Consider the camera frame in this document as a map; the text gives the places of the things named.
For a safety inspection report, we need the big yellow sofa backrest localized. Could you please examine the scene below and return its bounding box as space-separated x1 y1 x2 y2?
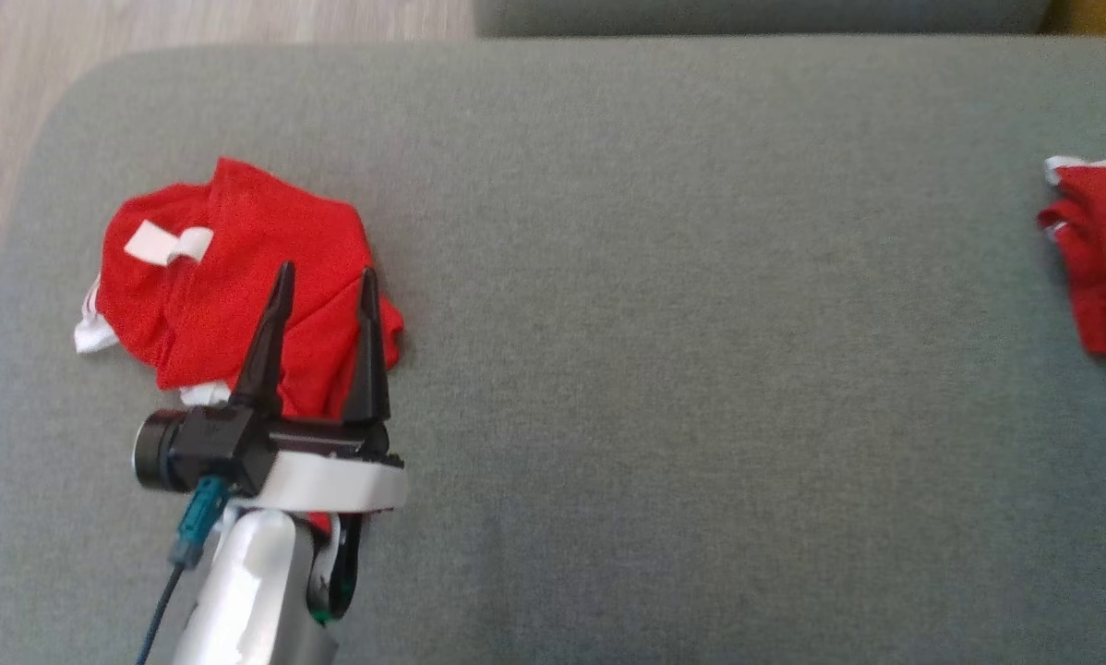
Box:
1042 0 1106 38

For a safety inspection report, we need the red basketball jersey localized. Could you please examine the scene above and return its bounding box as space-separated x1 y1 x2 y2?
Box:
75 157 404 417

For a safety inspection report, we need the left cable teal connector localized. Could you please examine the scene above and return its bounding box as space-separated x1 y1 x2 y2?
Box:
136 478 233 665

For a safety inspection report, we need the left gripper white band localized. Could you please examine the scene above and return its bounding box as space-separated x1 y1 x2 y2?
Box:
230 261 408 512

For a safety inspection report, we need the light grey sofa seat cushion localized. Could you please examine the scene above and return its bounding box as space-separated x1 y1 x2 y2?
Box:
473 0 1052 40

